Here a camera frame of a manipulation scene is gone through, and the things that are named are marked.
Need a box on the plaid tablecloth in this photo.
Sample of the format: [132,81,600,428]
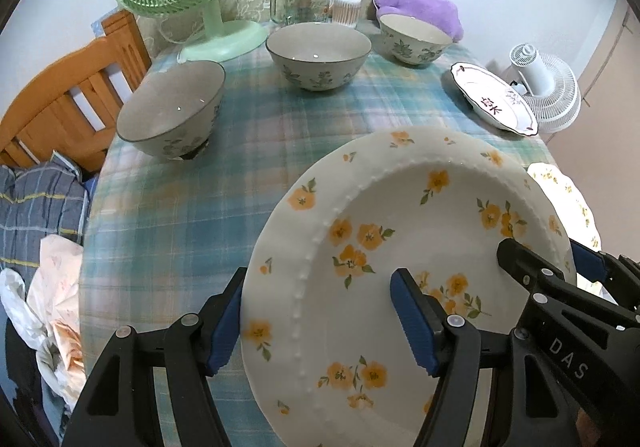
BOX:
[77,20,563,447]

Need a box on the yellow floral white plate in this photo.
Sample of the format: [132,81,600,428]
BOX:
[240,126,578,447]
[527,162,602,284]

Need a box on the white plate with red pattern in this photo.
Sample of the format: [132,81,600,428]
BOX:
[450,61,540,138]

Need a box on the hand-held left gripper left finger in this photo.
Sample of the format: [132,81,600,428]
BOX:
[62,267,248,447]

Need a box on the white crumpled cloth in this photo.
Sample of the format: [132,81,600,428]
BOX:
[0,269,48,358]

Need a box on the wooden bed headboard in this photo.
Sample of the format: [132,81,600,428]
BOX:
[0,10,153,173]

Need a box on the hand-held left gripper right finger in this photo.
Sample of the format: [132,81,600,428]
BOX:
[391,269,591,447]

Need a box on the purple fluffy cloth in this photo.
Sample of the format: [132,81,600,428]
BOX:
[372,0,465,44]

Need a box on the white desk fan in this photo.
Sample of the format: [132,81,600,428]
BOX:
[500,43,583,134]

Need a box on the grey floral ceramic bowl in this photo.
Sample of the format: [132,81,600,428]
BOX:
[116,60,227,161]
[265,22,372,93]
[377,13,453,66]

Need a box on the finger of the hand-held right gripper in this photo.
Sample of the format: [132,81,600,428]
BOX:
[570,239,640,313]
[496,237,640,447]

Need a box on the clear cotton swab container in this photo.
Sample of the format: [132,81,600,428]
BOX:
[331,0,362,28]

